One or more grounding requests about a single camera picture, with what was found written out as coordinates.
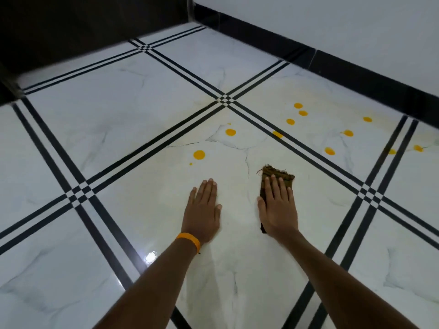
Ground person's right hand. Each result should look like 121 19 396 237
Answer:
257 175 300 241

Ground person's left hand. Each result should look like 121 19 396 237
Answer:
181 179 222 246

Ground brown frayed cleaning cloth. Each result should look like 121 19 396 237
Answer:
257 164 296 234

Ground person's right forearm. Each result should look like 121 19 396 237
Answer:
274 231 421 329

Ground person's left forearm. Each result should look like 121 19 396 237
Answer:
93 236 200 329

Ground scattered yellow liquid drops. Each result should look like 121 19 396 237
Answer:
189 102 424 167

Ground orange wristband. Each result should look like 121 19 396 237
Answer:
176 232 201 255

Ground black skirting board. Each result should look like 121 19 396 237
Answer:
193 3 439 119

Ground dark wooden panel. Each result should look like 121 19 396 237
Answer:
0 0 195 107

